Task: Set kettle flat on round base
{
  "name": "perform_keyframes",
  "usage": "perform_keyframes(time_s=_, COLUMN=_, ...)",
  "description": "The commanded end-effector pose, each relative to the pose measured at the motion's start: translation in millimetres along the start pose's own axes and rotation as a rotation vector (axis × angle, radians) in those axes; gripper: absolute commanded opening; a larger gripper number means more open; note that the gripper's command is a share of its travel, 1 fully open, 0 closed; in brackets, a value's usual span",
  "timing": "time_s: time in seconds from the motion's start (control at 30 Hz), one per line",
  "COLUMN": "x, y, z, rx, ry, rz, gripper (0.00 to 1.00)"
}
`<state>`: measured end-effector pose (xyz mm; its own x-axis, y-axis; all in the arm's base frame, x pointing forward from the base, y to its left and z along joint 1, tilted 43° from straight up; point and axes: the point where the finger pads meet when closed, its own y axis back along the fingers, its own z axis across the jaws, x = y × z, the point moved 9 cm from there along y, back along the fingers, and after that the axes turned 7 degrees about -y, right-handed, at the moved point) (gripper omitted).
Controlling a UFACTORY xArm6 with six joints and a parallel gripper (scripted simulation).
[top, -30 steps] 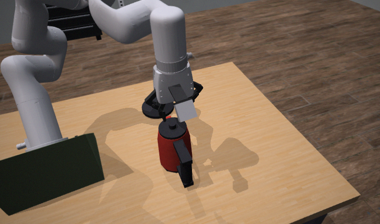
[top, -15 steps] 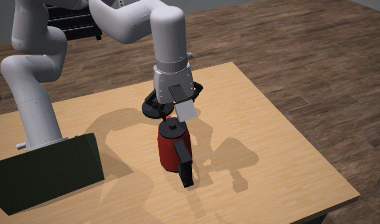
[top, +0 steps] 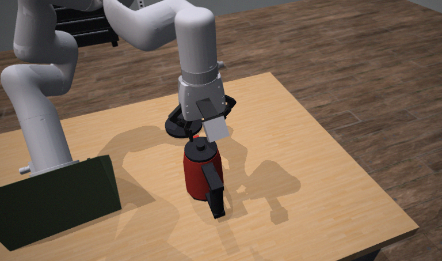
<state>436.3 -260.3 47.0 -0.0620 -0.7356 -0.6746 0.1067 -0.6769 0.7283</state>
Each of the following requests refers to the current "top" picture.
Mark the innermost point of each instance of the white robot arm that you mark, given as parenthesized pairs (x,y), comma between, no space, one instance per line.
(37,41)

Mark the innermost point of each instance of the black round disk with center stud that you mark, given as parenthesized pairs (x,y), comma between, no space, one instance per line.
(178,132)

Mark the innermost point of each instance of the dark red kettle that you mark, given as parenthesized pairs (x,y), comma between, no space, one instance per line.
(203,173)

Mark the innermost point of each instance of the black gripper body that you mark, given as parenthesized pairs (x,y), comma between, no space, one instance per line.
(188,94)

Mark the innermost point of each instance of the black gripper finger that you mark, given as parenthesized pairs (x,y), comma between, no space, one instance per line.
(173,117)
(230,104)

